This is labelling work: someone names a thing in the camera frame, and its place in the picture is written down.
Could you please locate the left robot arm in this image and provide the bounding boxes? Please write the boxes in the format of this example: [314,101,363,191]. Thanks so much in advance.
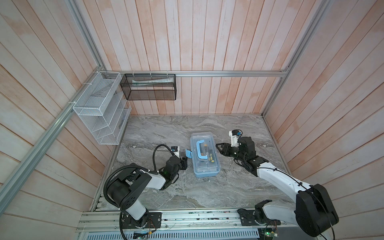
[103,155,188,224]

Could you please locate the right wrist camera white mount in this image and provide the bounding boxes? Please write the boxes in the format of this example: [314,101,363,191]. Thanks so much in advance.
[229,129,243,147]

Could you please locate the black corrugated cable hose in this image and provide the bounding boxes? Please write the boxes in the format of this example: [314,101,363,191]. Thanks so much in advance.
[102,143,176,240]

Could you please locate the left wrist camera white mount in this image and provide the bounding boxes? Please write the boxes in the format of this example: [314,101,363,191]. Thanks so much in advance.
[171,146,180,158]

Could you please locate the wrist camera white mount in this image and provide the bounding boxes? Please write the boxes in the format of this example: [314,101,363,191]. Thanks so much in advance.
[229,129,243,147]
[171,146,180,158]

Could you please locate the aluminium front rail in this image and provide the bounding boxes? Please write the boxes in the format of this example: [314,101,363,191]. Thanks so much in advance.
[75,206,325,233]

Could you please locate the blue plastic tool box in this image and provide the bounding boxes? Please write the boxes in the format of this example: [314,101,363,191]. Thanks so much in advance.
[186,132,221,178]

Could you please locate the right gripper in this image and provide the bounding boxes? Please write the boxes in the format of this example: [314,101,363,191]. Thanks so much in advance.
[215,142,246,163]

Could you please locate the black mesh basket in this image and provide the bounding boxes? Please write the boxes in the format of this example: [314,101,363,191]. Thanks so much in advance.
[120,73,177,101]

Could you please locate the white wire mesh shelf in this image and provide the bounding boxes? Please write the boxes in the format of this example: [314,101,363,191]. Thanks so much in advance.
[73,72,132,145]

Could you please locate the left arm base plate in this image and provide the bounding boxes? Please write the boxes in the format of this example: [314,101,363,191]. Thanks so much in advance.
[119,212,162,230]

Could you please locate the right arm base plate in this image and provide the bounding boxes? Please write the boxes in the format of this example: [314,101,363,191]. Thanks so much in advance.
[237,208,281,226]

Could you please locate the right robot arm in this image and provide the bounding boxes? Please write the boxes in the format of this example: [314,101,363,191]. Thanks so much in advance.
[216,137,339,237]

